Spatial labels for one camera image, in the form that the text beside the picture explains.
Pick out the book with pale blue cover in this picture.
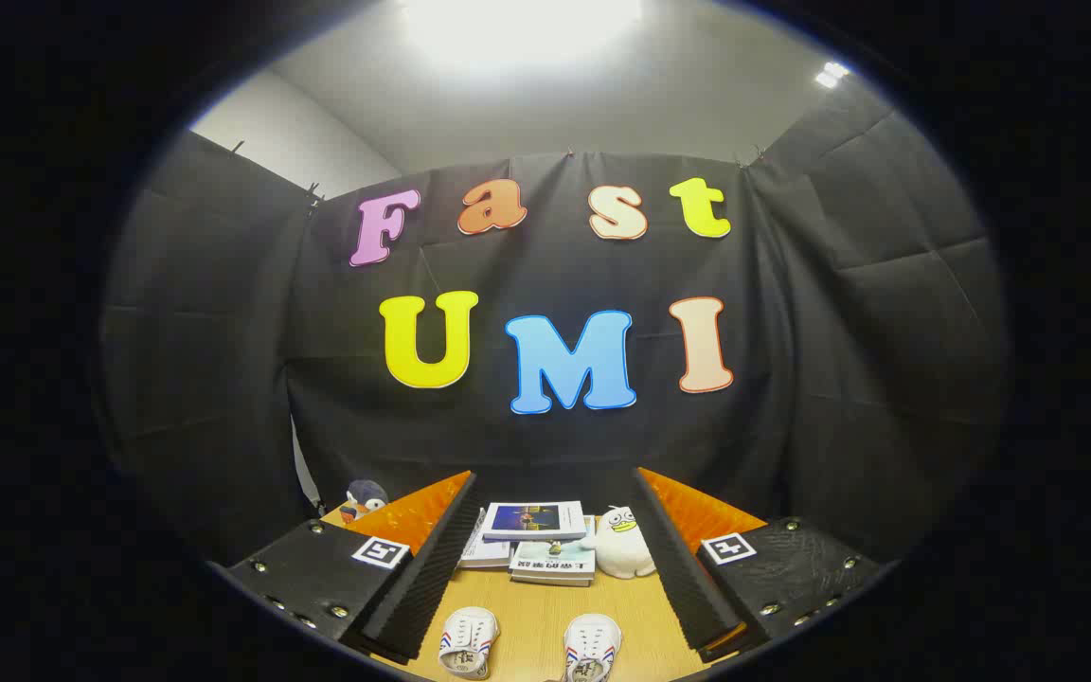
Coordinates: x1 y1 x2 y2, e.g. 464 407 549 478
510 516 598 587

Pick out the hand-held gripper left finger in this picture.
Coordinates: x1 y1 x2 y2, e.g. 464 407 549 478
228 471 480 664

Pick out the book with dark blue picture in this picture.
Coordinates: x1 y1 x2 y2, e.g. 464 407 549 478
482 501 588 543

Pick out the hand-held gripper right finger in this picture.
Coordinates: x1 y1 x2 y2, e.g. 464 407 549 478
629 467 883 664

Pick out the plain white book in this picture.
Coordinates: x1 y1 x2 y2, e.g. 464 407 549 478
457 509 514 570

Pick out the large ceiling light panel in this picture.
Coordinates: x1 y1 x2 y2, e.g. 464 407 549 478
403 0 646 72

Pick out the white canvas shoe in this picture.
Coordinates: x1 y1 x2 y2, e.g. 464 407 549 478
438 606 501 680
560 614 622 682

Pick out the grey penguin plush toy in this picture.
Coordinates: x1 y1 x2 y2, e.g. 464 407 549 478
337 478 390 525

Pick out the white duck plush toy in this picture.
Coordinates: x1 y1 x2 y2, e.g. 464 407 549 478
593 505 657 580

